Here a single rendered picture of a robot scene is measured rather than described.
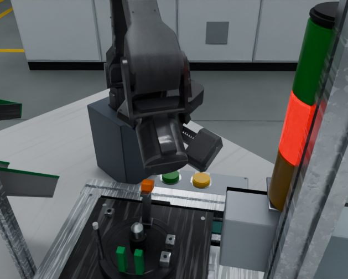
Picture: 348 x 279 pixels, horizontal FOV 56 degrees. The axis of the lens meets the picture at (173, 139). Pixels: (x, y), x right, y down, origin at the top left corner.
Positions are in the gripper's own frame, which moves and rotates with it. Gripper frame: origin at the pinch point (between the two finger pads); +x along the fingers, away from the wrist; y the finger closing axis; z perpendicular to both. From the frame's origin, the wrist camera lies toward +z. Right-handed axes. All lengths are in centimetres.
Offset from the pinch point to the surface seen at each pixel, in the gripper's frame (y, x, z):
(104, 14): 212, 176, 107
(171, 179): 1.3, 15.3, -4.7
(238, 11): 110, 201, 182
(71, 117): 53, 40, -4
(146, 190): -1.4, 0.3, -10.2
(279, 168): -20.7, -27.9, -3.3
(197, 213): -8.7, 11.4, -7.9
